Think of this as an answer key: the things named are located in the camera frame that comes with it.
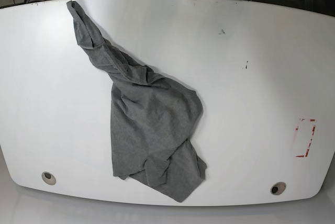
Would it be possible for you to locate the grey T-shirt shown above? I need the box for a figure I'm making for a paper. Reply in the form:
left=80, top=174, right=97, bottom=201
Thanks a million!
left=66, top=1, right=207, bottom=203

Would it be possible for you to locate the red tape marker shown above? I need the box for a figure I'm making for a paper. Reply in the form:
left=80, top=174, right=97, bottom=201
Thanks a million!
left=293, top=118, right=316, bottom=158

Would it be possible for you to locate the right table grommet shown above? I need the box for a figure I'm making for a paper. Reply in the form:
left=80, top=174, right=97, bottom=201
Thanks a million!
left=270, top=182, right=286, bottom=196

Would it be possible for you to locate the table grommet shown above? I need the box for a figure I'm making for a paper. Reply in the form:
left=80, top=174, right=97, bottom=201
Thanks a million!
left=270, top=182, right=286, bottom=196
left=41, top=172, right=57, bottom=186

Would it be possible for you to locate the left table grommet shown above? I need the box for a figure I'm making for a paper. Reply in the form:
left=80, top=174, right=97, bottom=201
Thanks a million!
left=41, top=172, right=57, bottom=186

